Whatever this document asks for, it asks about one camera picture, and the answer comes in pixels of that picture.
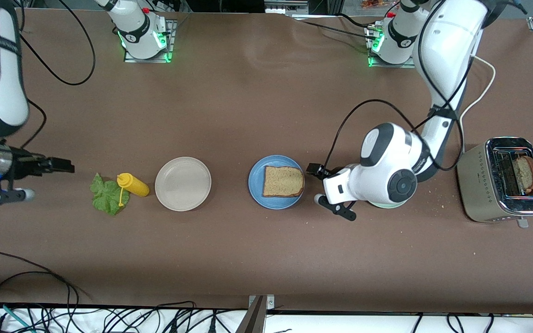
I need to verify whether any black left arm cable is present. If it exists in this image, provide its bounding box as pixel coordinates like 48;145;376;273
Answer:
321;0;526;175

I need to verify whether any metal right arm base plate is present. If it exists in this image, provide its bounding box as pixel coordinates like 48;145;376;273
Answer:
124;19;174;63

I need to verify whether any white toaster power cable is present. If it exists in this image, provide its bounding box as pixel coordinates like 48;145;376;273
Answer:
459;55;496;154

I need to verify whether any grey metal mounting post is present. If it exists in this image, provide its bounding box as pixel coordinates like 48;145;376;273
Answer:
236;295;275;333

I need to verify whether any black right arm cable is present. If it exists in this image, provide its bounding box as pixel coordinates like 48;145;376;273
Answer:
17;0;97;151

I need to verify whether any green lettuce leaf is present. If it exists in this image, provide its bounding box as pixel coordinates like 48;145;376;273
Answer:
89;173;130;216

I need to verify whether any brown bread slice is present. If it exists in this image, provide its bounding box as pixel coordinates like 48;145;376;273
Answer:
513;156;533;194
263;166;305;198

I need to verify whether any teal cable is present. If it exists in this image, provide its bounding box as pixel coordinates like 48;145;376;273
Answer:
0;301;33;332

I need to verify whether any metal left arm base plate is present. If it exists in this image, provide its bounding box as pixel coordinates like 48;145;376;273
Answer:
366;23;417;69

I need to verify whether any grey metal rack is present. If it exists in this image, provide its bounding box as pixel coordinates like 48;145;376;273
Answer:
265;0;309;14

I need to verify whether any blue round plate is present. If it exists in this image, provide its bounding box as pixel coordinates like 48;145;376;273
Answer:
248;155;305;210

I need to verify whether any beige round plate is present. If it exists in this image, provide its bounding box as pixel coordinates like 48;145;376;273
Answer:
155;157;212;212

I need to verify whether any black floor cable narrow loop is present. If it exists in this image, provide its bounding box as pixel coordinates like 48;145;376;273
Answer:
0;272;80;324

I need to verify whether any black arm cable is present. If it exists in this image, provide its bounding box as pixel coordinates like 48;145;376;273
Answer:
321;0;526;175
17;0;97;151

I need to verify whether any long black base cable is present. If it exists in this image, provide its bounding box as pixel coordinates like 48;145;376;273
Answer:
292;18;378;41

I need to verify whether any beige and chrome toaster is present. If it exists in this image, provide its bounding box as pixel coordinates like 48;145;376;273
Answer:
456;136;533;228

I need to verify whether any pale green round plate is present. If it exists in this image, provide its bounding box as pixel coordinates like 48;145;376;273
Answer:
367;200;409;209

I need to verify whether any short black base cable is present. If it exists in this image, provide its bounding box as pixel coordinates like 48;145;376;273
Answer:
336;13;378;29

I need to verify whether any yellow squeeze bottle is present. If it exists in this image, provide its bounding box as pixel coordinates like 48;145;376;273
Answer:
117;173;150;207

